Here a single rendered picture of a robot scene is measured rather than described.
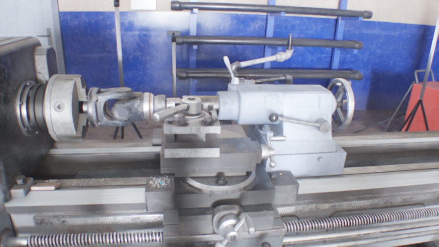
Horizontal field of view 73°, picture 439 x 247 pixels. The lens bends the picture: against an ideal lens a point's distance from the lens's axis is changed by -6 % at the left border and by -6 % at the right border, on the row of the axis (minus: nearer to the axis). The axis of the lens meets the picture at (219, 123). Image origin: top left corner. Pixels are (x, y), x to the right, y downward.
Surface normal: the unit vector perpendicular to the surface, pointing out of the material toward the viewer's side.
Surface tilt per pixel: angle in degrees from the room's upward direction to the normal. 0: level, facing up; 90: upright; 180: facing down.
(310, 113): 76
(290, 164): 90
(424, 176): 36
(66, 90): 44
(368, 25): 90
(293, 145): 61
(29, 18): 90
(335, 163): 90
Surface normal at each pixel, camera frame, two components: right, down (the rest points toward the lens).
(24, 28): 0.14, 0.36
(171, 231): 0.04, -0.93
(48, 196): 0.11, -0.54
